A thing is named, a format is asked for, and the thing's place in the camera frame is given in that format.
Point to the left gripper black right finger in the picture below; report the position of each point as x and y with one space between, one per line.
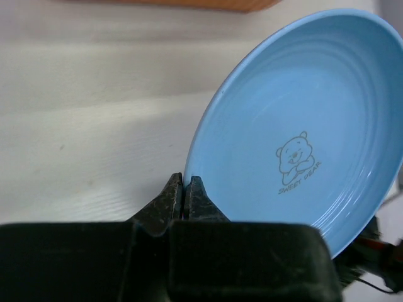
212 259

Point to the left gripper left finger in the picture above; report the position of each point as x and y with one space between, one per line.
91 261

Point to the blue round plate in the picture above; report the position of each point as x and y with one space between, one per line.
308 127

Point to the orange plastic bin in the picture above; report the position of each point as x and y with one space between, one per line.
239 6

